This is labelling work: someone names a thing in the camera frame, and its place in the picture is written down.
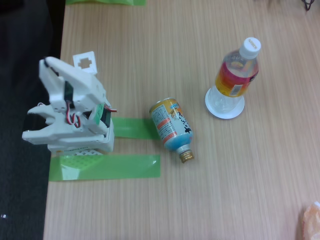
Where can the small white round plate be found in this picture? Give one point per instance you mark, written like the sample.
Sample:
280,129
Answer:
225,115

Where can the small white object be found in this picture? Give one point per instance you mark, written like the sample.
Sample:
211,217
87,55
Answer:
3,216

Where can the orange plastic bag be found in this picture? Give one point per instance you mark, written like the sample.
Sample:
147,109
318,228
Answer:
312,222

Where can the long green tape strip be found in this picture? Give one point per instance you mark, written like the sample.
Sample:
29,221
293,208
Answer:
125,167

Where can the yellow blue aluminium bottle can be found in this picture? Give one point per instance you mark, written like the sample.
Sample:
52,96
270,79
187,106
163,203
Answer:
170,125

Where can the clear plastic bottle orange label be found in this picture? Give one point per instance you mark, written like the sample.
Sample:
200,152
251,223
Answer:
232,82

